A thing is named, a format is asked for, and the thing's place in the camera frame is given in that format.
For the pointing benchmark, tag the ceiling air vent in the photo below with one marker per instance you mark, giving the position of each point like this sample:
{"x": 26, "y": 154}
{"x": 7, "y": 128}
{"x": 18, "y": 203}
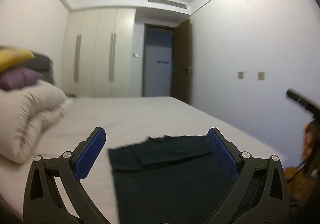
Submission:
{"x": 167, "y": 2}

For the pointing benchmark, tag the brown wooden door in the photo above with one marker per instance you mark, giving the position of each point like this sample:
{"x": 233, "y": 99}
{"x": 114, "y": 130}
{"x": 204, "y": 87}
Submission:
{"x": 181, "y": 63}

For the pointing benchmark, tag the beige folded duvet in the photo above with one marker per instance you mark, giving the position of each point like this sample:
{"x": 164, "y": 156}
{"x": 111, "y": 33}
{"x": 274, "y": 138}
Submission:
{"x": 27, "y": 118}

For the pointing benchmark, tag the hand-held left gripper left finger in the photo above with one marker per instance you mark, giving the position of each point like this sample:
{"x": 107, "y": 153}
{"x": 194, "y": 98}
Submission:
{"x": 91, "y": 148}

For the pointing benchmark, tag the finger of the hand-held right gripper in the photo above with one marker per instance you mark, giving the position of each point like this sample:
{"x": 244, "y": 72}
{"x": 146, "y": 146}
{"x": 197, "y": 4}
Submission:
{"x": 301, "y": 100}

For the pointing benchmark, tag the dark grey headboard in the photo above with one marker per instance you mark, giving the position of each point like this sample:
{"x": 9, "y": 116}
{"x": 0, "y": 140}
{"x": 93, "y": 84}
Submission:
{"x": 46, "y": 66}

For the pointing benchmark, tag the yellow pillow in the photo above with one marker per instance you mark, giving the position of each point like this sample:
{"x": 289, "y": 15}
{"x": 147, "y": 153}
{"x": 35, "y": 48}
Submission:
{"x": 12, "y": 57}

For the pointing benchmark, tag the purple pillow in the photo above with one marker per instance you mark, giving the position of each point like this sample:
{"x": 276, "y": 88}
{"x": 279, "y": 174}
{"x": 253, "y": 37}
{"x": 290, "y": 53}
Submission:
{"x": 17, "y": 78}

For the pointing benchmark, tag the beige wall socket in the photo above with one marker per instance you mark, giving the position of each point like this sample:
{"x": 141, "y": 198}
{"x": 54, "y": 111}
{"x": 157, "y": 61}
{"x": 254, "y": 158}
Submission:
{"x": 240, "y": 75}
{"x": 261, "y": 75}

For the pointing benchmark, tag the brown cloth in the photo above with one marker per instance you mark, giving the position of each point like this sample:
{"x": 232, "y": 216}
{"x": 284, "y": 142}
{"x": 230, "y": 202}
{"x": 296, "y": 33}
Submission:
{"x": 297, "y": 181}

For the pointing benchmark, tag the cream wardrobe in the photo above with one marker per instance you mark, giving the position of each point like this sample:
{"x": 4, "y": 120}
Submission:
{"x": 96, "y": 51}

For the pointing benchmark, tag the person's right hand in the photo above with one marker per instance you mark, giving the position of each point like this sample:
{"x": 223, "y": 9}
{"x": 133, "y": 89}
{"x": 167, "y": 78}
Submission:
{"x": 308, "y": 141}

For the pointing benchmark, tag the dark green garment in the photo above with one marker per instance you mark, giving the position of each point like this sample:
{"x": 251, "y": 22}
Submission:
{"x": 162, "y": 184}

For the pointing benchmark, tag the white bed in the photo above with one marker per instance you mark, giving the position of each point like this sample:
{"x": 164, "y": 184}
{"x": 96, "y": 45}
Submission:
{"x": 137, "y": 113}

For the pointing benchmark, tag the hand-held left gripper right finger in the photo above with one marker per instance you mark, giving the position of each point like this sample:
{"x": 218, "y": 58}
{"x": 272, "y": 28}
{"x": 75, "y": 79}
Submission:
{"x": 221, "y": 151}

